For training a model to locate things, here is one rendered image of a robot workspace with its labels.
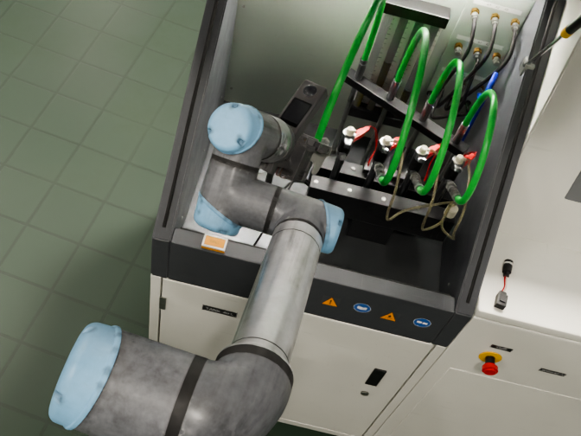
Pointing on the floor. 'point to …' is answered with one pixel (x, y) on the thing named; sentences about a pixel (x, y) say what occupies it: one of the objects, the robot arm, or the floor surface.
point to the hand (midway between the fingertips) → (321, 144)
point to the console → (563, 88)
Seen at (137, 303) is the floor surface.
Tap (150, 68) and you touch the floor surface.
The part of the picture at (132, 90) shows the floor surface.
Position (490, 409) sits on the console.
